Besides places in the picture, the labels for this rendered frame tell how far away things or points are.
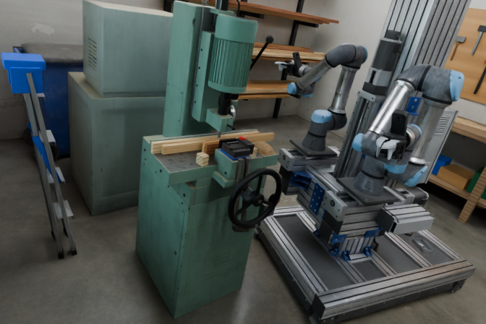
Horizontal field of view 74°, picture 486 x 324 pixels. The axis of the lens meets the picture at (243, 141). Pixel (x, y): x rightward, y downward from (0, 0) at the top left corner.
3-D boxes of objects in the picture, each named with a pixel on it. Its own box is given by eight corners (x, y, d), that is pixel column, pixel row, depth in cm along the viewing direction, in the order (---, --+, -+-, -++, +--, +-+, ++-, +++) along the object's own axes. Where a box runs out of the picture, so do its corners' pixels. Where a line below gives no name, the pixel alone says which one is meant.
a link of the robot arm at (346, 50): (346, 54, 176) (288, 99, 212) (358, 56, 182) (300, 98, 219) (338, 37, 179) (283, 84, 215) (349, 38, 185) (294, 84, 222)
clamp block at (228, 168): (228, 181, 137) (231, 162, 134) (211, 166, 146) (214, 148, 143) (254, 176, 146) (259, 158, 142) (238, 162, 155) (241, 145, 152)
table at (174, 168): (177, 198, 124) (179, 185, 122) (147, 162, 146) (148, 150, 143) (289, 173, 161) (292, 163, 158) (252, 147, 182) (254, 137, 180)
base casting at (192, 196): (188, 207, 143) (190, 189, 139) (140, 150, 183) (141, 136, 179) (265, 187, 170) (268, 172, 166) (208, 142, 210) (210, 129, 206)
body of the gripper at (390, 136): (398, 163, 107) (408, 155, 116) (403, 138, 105) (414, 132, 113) (374, 157, 112) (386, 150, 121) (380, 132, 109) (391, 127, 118)
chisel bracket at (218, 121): (219, 135, 152) (222, 118, 148) (204, 124, 161) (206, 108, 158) (232, 134, 156) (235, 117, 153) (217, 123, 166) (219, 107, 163)
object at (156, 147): (152, 153, 141) (152, 143, 139) (150, 152, 143) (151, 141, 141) (257, 140, 177) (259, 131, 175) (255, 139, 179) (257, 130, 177)
